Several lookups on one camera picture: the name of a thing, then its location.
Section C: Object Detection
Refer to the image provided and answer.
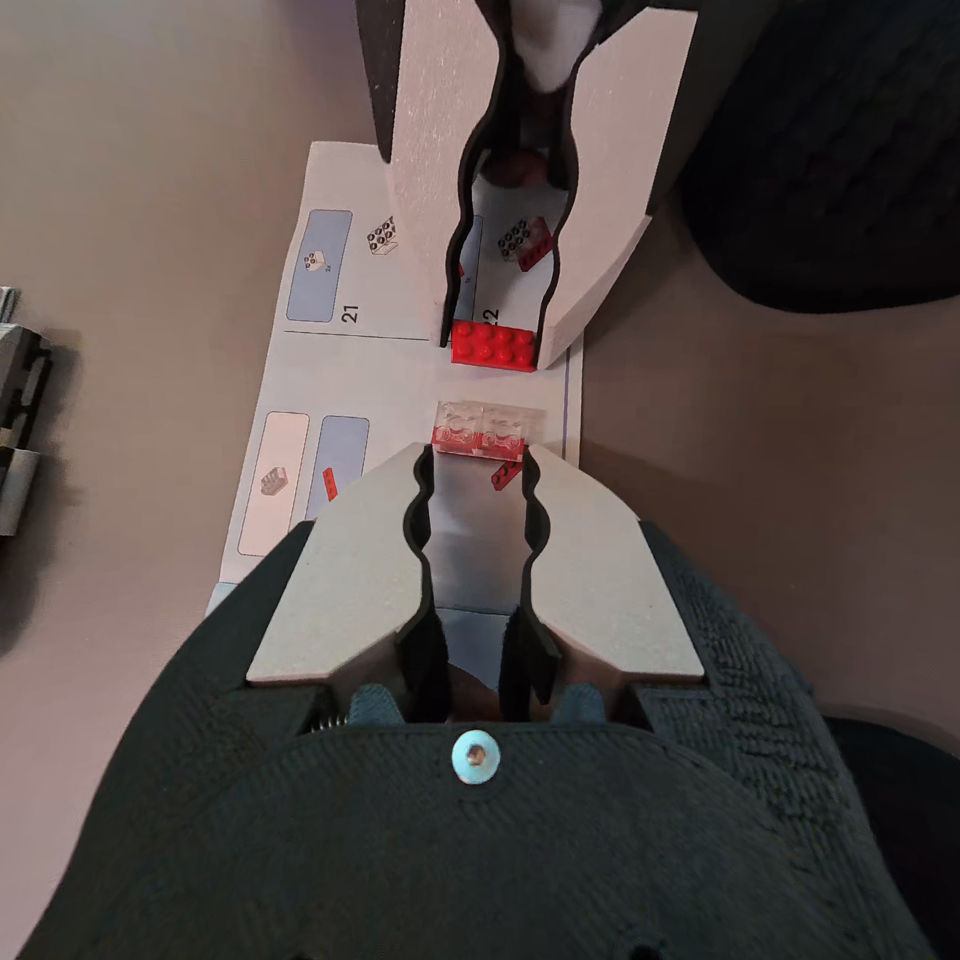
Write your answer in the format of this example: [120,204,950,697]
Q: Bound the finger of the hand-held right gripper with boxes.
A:
[534,6,700,372]
[388,0,504,352]

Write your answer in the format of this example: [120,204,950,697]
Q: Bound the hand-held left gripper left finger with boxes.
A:
[244,442,453,725]

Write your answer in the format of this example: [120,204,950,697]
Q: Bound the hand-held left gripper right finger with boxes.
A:
[498,442,708,723]

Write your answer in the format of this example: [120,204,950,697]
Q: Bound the wide red toy plate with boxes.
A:
[450,318,540,373]

